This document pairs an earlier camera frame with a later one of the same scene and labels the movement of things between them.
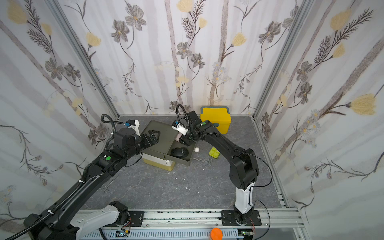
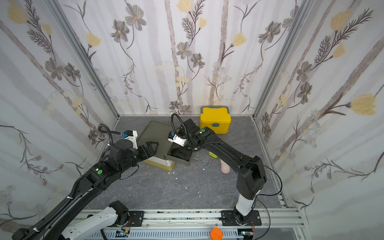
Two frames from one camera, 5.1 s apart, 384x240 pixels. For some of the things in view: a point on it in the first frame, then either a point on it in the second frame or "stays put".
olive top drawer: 180,153 stays put
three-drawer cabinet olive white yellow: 168,151 stays put
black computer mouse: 180,152 stays put
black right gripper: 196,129 to 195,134
